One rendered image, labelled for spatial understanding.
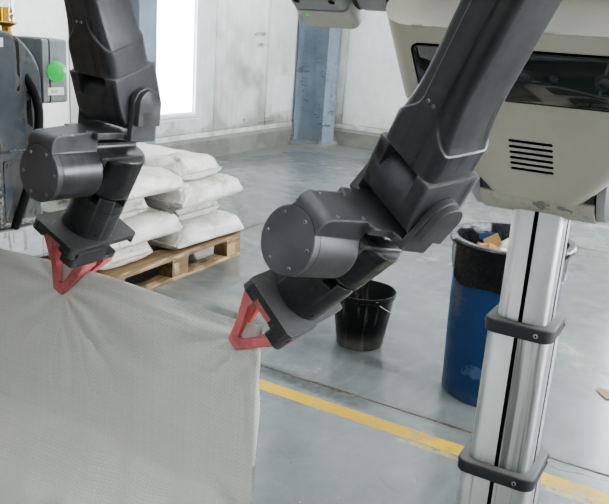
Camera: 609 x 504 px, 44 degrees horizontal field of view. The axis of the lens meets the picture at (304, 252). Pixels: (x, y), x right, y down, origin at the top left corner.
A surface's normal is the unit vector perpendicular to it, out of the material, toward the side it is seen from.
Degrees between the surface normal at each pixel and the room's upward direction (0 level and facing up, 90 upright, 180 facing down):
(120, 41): 82
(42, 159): 88
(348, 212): 33
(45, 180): 88
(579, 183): 130
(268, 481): 0
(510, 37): 122
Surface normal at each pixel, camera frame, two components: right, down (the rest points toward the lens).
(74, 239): 0.46, -0.77
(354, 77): -0.51, 0.21
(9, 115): 0.86, 0.20
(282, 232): -0.64, -0.06
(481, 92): 0.46, 0.73
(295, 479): 0.07, -0.96
